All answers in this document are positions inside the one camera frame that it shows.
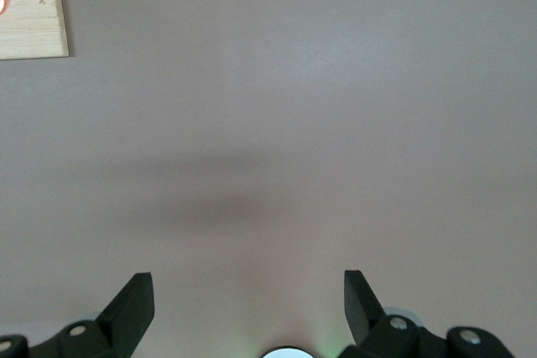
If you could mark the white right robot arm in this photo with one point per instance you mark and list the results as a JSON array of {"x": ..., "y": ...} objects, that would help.
[{"x": 285, "y": 354}]

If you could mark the brown table cover mat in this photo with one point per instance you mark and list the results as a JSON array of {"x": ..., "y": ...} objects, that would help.
[{"x": 293, "y": 123}]

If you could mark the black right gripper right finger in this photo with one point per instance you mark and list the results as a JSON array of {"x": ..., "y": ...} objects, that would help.
[{"x": 377, "y": 333}]

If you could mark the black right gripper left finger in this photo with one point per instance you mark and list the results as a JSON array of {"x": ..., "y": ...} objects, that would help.
[{"x": 117, "y": 324}]

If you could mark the toy orange slice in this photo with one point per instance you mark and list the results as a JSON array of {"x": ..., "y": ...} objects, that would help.
[{"x": 2, "y": 1}]

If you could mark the bamboo cutting board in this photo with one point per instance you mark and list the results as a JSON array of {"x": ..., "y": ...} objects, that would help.
[{"x": 38, "y": 31}]

